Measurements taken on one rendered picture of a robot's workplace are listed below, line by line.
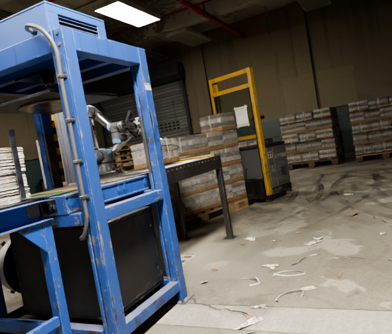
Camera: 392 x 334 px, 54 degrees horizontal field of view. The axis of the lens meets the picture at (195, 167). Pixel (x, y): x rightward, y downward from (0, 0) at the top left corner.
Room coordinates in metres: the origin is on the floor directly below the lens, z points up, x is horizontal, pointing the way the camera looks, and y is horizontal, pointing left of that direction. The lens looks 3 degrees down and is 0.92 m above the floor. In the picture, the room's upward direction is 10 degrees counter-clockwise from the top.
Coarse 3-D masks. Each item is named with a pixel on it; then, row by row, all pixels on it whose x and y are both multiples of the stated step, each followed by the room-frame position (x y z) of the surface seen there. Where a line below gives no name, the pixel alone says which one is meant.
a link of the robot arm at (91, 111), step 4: (88, 108) 3.48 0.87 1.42; (92, 108) 3.55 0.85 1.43; (88, 112) 3.47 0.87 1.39; (92, 112) 3.53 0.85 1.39; (88, 116) 3.47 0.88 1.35; (92, 116) 3.57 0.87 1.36; (92, 128) 3.51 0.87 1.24; (92, 132) 3.50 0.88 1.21; (92, 136) 3.49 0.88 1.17; (96, 148) 3.49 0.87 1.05; (96, 152) 3.48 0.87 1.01; (100, 152) 3.55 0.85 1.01; (96, 156) 3.46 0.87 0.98; (100, 156) 3.53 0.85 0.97; (96, 160) 3.48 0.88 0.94; (100, 160) 3.55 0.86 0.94
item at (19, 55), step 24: (24, 48) 1.85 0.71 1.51; (48, 48) 1.78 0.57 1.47; (96, 48) 1.93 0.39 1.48; (120, 48) 2.12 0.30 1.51; (0, 72) 1.95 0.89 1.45; (24, 72) 2.16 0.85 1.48; (48, 72) 2.11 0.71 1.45; (96, 72) 2.42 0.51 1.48; (120, 72) 2.40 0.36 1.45; (24, 96) 2.63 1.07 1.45
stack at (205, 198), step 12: (180, 156) 4.54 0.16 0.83; (192, 156) 4.48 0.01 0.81; (228, 168) 4.91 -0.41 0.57; (192, 180) 4.42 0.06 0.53; (204, 180) 4.57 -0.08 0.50; (216, 180) 4.72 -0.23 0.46; (180, 192) 4.28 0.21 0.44; (204, 192) 4.55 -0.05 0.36; (216, 192) 4.70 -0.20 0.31; (228, 192) 4.85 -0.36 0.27; (192, 204) 4.39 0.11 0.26; (204, 204) 4.53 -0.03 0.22; (228, 204) 4.85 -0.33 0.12; (192, 216) 4.36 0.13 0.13; (204, 216) 4.50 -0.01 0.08
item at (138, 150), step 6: (138, 144) 3.54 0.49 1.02; (162, 144) 3.48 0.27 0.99; (132, 150) 3.52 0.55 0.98; (138, 150) 3.50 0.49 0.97; (144, 150) 3.46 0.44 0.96; (162, 150) 3.47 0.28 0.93; (138, 156) 3.50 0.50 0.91; (144, 156) 3.47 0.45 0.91; (138, 162) 3.51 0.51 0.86; (144, 162) 3.48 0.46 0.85
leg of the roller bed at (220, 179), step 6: (216, 174) 3.60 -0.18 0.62; (222, 174) 3.61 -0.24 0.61; (222, 180) 3.59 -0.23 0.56; (222, 186) 3.58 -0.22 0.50; (222, 192) 3.59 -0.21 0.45; (222, 198) 3.59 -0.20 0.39; (222, 204) 3.60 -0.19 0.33; (222, 210) 3.60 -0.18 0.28; (228, 210) 3.61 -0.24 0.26; (228, 216) 3.59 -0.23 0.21; (228, 222) 3.58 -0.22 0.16; (228, 228) 3.59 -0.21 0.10; (228, 234) 3.59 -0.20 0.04
